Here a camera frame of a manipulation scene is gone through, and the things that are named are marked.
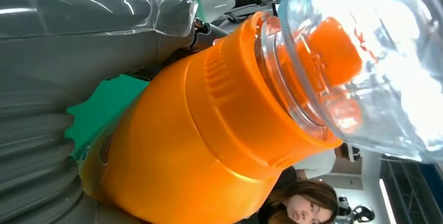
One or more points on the black rounded object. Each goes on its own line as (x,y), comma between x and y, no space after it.
(360,213)

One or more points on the person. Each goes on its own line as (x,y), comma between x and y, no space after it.
(304,205)
(315,165)

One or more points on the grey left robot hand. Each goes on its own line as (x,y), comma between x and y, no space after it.
(69,42)

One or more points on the orange bottle with clear cap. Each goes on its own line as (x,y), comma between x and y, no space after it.
(207,129)

